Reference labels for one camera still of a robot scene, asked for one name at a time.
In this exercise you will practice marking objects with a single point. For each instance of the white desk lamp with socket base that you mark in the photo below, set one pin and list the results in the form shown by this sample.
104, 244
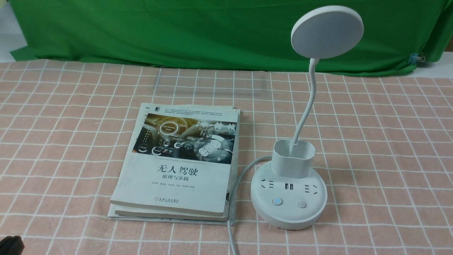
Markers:
286, 191

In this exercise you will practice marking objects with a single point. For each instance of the green backdrop cloth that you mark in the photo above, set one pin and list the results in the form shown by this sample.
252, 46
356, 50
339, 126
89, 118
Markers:
227, 34

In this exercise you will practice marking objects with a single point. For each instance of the pink checkered tablecloth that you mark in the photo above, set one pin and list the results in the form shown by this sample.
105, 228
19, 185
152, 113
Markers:
383, 147

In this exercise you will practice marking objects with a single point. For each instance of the blue binder clip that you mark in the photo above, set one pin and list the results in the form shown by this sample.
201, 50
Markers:
416, 58

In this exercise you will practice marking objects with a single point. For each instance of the black object at corner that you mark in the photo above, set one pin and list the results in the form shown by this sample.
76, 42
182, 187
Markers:
12, 245

